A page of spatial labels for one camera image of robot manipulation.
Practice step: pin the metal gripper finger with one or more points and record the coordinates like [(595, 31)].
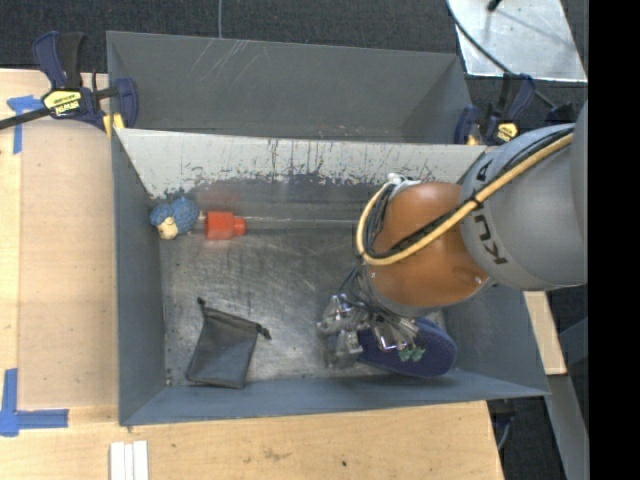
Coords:
[(334, 318), (345, 348)]

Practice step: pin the grey metal bin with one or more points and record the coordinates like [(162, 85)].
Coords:
[(280, 278)]

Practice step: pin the red plastic block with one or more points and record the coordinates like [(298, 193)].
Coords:
[(220, 225)]

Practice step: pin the blue toy hedgehog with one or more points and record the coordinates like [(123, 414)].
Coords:
[(177, 215)]

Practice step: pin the pale wood board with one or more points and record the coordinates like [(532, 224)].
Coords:
[(67, 268)]

